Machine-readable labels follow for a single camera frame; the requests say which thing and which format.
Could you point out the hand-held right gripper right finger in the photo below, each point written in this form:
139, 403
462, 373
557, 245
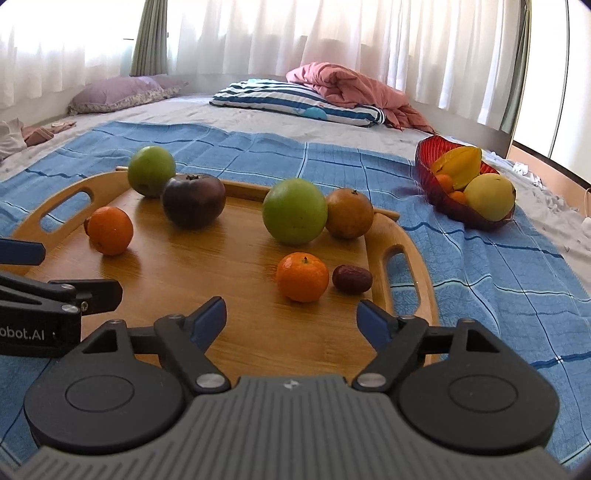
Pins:
371, 321

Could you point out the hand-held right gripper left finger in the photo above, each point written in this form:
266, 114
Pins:
210, 318

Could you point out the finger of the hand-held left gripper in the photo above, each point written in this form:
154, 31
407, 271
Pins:
21, 252
99, 293

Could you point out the red date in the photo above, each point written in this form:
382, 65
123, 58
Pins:
352, 278

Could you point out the orange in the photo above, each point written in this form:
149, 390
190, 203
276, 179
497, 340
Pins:
111, 230

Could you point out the small tangerine with stem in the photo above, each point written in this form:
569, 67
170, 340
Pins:
302, 279

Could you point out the brownish orange fruit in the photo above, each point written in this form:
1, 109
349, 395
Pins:
352, 214

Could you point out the dark purple round fruit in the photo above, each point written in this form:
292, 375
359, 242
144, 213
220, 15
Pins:
194, 203

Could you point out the small green apple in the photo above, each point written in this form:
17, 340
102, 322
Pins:
150, 170

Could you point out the large green apple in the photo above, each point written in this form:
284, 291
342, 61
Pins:
293, 212

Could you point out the white crumpled cloth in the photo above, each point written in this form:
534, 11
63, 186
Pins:
10, 138

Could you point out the blue checked blanket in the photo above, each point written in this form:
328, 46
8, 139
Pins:
485, 300

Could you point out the pinkish brown cloth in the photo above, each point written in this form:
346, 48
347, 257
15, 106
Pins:
44, 134

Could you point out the small kumquat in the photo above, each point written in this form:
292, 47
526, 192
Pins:
458, 197
445, 182

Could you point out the red glass bowl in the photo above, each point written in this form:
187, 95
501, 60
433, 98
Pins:
429, 175

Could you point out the yellow round fruit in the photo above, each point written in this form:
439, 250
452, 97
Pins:
489, 196

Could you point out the yellow starfruit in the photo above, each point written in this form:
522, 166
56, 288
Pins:
461, 166

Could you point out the purple pillow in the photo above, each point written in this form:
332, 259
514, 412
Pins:
120, 92

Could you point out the small white cloth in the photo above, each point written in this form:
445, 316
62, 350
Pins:
524, 171

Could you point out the blue white striped pillow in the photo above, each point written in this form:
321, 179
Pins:
286, 99

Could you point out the pink quilt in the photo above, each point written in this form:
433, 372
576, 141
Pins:
351, 83

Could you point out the green curtain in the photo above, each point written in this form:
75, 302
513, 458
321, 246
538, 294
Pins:
150, 37
517, 69

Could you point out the white sheer curtain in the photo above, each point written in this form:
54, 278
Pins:
277, 37

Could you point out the white wardrobe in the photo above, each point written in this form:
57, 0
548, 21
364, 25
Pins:
561, 74

